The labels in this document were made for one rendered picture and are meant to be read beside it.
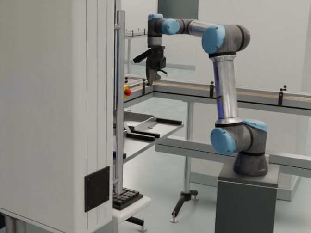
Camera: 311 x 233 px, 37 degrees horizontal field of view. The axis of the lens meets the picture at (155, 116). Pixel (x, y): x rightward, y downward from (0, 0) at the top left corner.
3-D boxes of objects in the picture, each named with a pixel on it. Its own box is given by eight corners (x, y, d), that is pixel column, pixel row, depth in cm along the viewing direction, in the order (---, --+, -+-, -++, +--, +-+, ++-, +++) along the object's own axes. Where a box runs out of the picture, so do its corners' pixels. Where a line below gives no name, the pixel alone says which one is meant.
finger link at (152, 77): (157, 88, 236) (157, 70, 234) (146, 87, 238) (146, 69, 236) (159, 87, 239) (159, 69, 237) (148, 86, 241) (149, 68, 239)
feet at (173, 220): (167, 222, 328) (167, 203, 325) (191, 196, 373) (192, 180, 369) (177, 224, 325) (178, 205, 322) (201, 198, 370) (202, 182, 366)
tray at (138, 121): (75, 124, 241) (75, 117, 240) (102, 113, 264) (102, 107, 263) (134, 133, 227) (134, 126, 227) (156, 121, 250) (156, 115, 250)
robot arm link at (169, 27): (186, 19, 223) (172, 18, 232) (167, 18, 217) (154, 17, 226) (185, 35, 225) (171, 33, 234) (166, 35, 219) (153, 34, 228)
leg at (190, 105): (177, 201, 345) (182, 100, 327) (182, 197, 353) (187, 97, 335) (189, 203, 341) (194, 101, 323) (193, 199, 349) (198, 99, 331)
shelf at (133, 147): (26, 147, 207) (25, 143, 206) (106, 115, 269) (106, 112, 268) (121, 165, 188) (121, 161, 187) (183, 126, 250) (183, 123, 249)
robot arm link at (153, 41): (144, 36, 232) (151, 35, 239) (144, 45, 233) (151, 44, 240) (158, 37, 229) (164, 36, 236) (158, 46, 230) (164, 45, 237)
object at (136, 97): (105, 117, 271) (105, 91, 267) (83, 114, 277) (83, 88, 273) (154, 97, 332) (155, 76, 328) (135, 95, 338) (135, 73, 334)
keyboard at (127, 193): (38, 184, 181) (37, 178, 180) (63, 174, 192) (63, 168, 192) (121, 211, 160) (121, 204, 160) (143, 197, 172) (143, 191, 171)
